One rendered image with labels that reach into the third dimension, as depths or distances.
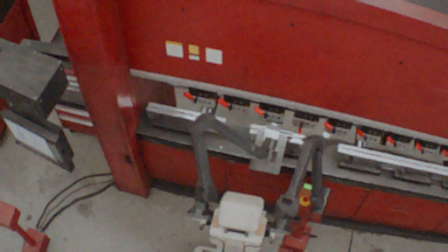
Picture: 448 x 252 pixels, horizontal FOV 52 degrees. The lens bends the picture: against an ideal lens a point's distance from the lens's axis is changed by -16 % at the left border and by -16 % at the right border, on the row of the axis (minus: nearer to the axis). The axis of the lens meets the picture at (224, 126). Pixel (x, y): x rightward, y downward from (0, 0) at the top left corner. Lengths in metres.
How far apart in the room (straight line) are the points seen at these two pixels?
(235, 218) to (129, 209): 1.65
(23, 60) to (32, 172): 2.08
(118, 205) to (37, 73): 1.95
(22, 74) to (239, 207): 1.27
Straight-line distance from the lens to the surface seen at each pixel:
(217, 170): 3.57
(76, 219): 4.22
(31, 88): 2.45
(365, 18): 2.28
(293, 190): 2.76
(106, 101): 3.02
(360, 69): 2.58
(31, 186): 4.46
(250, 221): 2.63
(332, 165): 3.34
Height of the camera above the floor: 3.80
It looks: 59 degrees down
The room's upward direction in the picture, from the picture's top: straight up
